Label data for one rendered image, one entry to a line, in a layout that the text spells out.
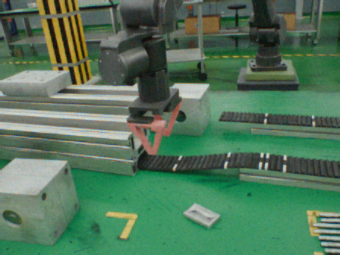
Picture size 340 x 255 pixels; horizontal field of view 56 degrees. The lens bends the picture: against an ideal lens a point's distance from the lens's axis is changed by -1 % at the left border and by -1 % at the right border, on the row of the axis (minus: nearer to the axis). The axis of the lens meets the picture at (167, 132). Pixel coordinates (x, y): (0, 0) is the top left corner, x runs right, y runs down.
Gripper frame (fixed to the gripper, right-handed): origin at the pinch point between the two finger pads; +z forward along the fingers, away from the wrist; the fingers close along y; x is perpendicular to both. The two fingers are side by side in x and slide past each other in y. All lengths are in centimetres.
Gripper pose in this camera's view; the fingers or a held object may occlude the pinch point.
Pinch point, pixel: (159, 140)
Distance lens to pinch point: 63.2
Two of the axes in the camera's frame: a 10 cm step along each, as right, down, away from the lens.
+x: 9.4, 0.7, -3.3
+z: 0.9, 8.9, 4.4
